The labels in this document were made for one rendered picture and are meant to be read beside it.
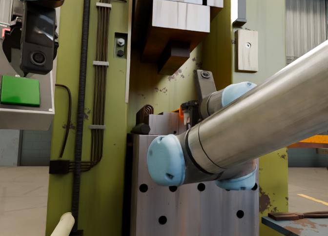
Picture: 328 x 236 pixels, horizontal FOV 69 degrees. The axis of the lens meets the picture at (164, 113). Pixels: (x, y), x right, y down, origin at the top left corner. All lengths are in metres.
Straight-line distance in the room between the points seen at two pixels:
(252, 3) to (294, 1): 8.43
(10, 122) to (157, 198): 0.42
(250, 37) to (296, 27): 8.18
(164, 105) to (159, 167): 0.93
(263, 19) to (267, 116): 0.94
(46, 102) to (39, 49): 0.21
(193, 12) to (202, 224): 0.68
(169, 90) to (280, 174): 0.65
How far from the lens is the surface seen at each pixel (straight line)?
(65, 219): 0.88
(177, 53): 0.93
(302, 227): 0.88
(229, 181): 0.45
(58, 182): 0.93
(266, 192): 1.10
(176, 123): 0.78
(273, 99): 0.26
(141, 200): 0.72
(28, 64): 0.43
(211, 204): 0.78
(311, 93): 0.24
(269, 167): 1.09
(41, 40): 0.45
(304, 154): 8.70
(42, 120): 0.64
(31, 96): 0.62
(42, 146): 6.99
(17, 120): 0.64
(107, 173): 0.90
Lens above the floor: 0.92
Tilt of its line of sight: 5 degrees up
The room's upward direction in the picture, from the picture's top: 2 degrees clockwise
